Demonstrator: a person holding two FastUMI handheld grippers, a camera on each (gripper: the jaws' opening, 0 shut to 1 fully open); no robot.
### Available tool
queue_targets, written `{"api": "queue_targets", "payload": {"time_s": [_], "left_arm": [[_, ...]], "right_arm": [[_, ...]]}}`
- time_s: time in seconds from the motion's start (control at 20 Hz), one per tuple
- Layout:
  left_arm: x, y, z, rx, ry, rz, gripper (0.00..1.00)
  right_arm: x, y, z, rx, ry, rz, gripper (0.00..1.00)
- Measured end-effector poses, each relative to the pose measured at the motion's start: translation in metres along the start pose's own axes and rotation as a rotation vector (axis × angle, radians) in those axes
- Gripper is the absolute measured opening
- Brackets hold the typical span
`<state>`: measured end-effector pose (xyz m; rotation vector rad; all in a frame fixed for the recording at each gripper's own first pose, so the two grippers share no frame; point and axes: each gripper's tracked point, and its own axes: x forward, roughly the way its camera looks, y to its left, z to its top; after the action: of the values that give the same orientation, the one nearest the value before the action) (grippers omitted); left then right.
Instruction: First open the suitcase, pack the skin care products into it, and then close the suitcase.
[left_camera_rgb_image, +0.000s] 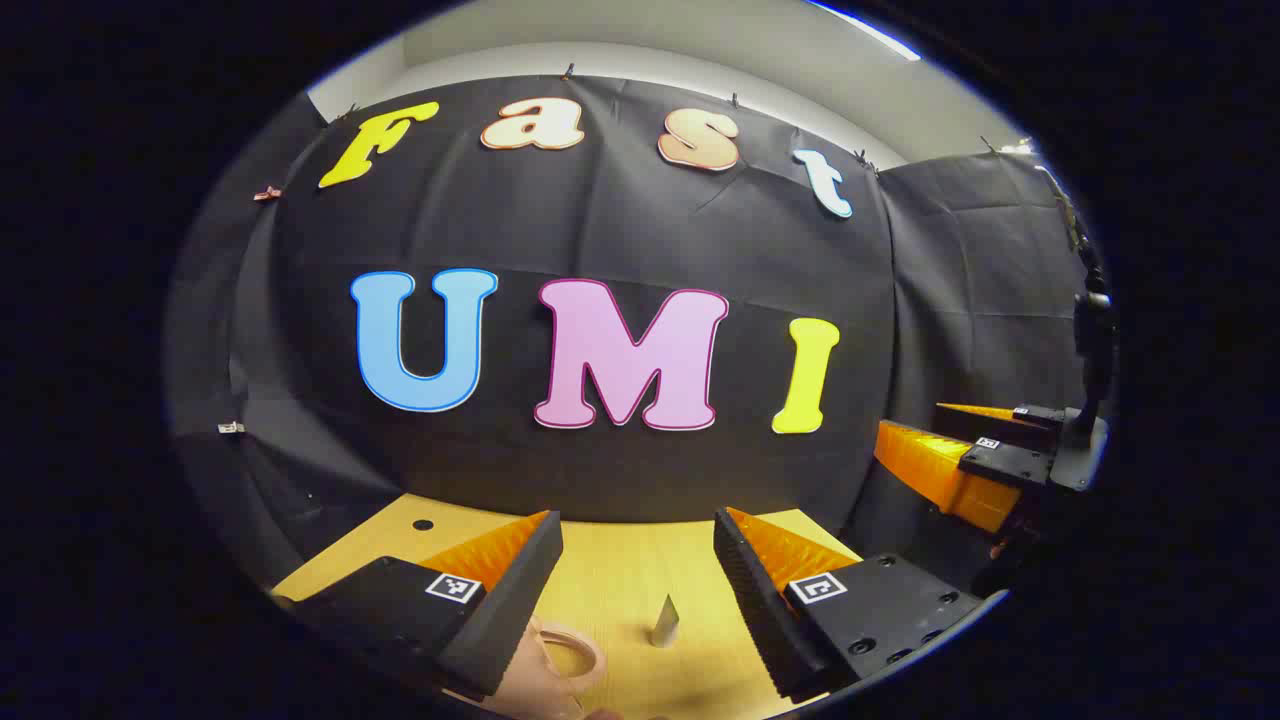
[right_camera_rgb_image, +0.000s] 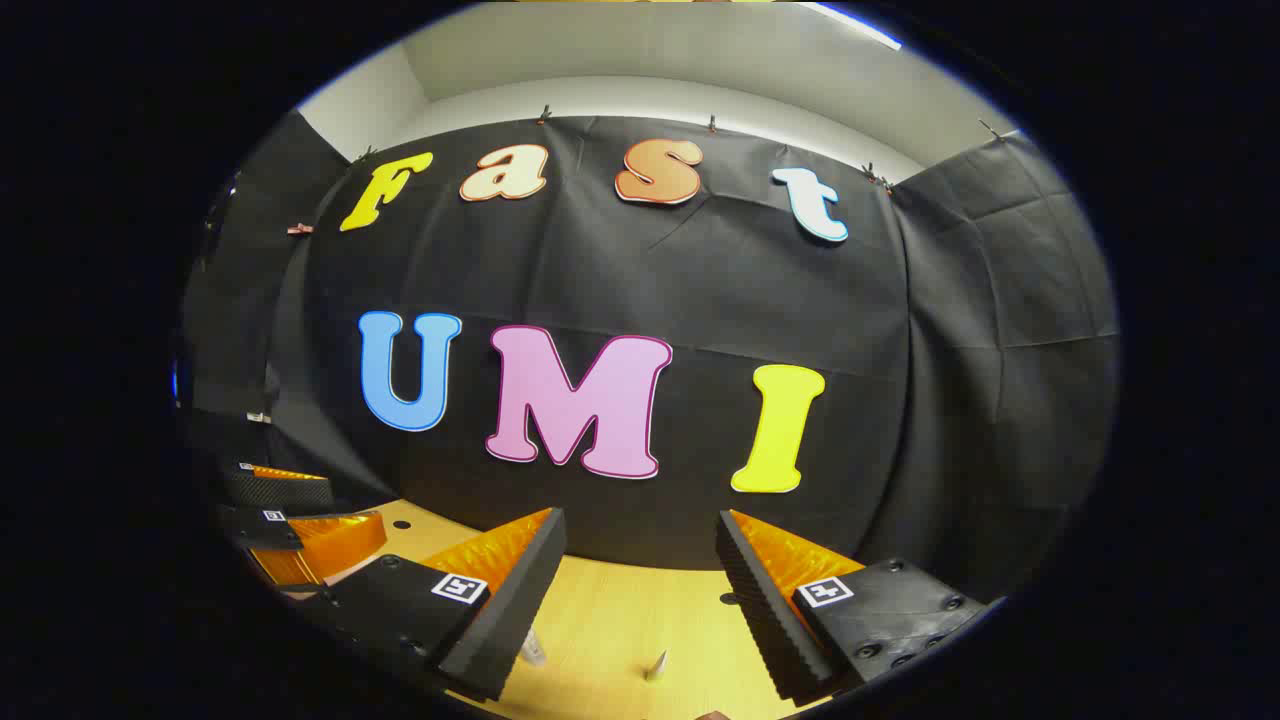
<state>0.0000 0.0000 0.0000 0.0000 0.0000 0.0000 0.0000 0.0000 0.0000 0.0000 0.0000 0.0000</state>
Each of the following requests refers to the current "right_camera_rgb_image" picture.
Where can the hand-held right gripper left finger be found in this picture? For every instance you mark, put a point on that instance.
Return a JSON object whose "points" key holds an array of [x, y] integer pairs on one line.
{"points": [[510, 610]]}

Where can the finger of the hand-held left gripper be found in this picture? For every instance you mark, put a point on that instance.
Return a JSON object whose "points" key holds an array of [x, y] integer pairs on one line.
{"points": [[285, 492], [340, 545]]}

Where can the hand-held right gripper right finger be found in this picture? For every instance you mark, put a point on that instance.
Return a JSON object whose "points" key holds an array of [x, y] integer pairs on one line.
{"points": [[765, 620]]}

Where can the black backdrop cloth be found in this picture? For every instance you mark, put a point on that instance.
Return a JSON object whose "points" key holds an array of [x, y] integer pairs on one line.
{"points": [[700, 300]]}

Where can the silver skin care tube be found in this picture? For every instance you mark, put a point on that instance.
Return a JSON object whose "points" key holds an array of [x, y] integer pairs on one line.
{"points": [[533, 648]]}

